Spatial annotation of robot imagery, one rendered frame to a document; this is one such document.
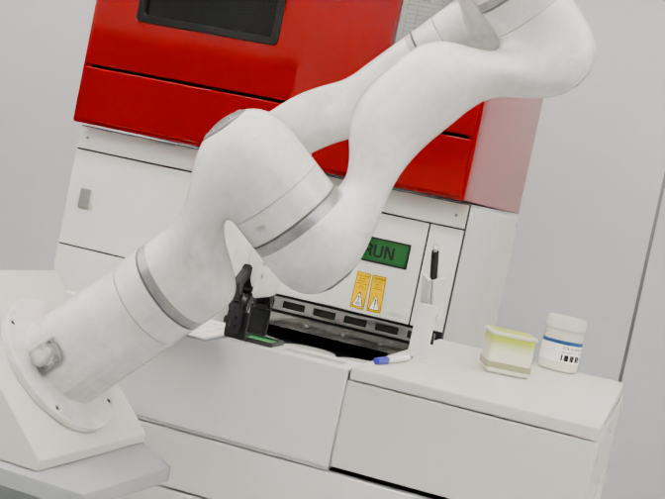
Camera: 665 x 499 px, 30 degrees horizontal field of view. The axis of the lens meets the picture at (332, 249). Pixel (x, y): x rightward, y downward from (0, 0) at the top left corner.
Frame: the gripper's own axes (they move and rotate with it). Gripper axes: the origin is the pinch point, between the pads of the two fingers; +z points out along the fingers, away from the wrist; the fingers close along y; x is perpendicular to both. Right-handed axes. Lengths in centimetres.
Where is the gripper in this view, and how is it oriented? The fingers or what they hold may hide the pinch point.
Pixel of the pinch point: (246, 329)
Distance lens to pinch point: 181.5
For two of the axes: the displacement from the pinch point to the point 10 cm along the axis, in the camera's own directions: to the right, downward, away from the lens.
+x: 9.4, 2.1, -2.7
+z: -2.0, 9.8, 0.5
